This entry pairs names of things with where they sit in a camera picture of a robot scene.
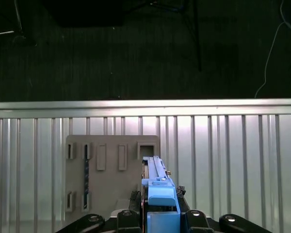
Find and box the dark RAM stick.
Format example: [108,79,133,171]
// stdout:
[83,144,91,210]

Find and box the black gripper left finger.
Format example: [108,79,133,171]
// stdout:
[55,190,143,233]

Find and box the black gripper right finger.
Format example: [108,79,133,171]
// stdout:
[176,186,272,233]

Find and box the grey parts rack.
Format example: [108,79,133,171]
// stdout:
[65,134,161,216]

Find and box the white floor cable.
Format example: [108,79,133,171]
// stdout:
[254,0,291,98]

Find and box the hard disk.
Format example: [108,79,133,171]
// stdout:
[141,155,182,233]

